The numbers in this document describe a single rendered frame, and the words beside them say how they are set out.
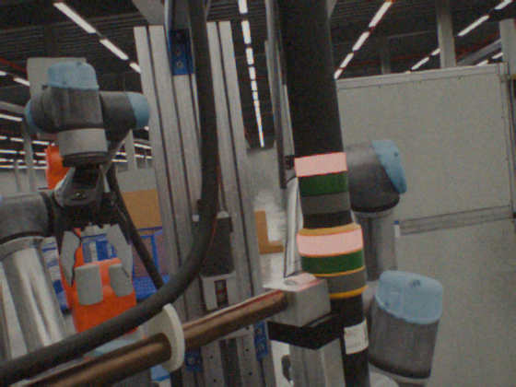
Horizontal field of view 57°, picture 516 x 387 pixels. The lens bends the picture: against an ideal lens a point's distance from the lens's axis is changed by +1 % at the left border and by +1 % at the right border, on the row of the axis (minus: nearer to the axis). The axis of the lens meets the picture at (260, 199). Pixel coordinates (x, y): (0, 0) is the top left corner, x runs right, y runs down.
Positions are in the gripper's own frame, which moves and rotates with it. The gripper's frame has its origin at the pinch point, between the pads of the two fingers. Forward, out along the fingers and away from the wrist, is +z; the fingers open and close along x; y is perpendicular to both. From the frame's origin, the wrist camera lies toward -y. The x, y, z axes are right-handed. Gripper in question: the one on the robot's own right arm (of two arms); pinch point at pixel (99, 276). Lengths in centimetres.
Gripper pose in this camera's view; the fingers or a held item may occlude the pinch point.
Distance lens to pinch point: 84.3
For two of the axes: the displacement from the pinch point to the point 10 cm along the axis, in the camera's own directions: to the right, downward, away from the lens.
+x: -9.8, 1.3, -1.5
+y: -1.6, -0.3, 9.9
